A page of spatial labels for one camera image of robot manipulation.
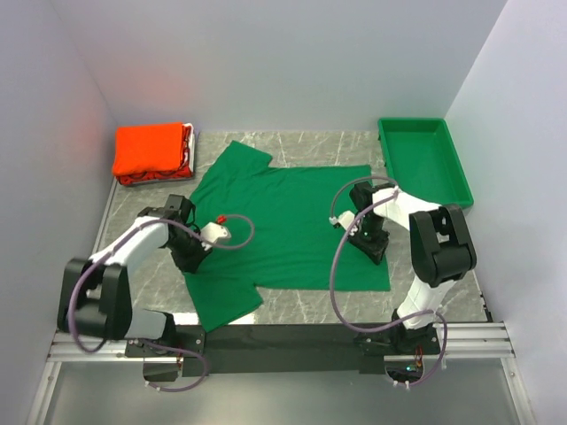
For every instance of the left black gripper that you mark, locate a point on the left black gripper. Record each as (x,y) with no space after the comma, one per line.
(190,264)

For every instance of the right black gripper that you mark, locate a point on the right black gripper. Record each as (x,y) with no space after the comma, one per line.
(375,251)

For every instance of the green t shirt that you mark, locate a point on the green t shirt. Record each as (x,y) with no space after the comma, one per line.
(283,216)

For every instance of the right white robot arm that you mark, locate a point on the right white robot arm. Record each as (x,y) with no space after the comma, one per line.
(441,249)

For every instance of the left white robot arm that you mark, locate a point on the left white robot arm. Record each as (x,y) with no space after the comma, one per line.
(96,299)

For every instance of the folded red white t shirt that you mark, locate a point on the folded red white t shirt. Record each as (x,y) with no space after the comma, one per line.
(185,171)

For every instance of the green plastic bin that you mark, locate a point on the green plastic bin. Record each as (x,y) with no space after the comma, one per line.
(419,154)

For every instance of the folded orange t shirt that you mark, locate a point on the folded orange t shirt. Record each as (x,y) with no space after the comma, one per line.
(152,148)

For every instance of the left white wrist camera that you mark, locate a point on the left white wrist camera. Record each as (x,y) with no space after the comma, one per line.
(214,232)

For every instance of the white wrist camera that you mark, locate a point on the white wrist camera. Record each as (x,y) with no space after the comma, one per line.
(214,232)
(346,221)

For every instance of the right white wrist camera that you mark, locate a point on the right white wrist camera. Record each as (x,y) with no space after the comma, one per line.
(346,221)

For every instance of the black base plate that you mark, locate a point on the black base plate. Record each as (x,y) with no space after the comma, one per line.
(288,348)

